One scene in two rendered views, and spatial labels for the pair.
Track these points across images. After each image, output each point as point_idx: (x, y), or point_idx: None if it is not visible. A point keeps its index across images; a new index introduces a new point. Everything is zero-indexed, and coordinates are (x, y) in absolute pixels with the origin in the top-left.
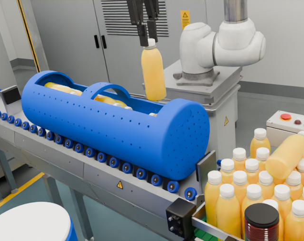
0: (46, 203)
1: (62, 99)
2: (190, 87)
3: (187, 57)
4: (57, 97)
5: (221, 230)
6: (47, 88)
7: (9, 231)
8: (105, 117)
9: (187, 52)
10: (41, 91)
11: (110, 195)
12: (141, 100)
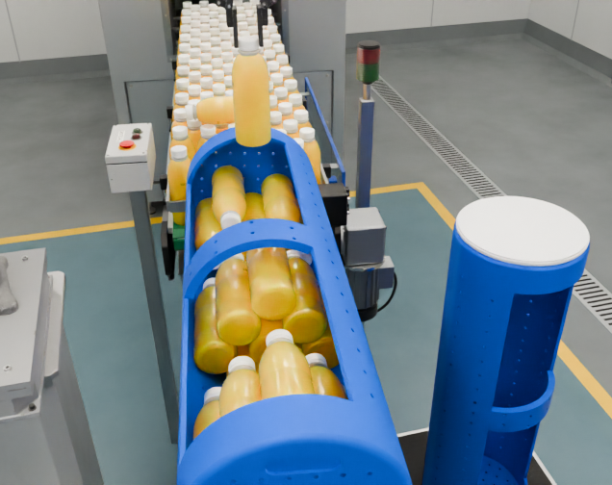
0: (476, 242)
1: (338, 289)
2: (21, 285)
3: None
4: (343, 306)
5: (322, 171)
6: (341, 342)
7: (537, 235)
8: (319, 208)
9: None
10: (355, 362)
11: None
12: (189, 254)
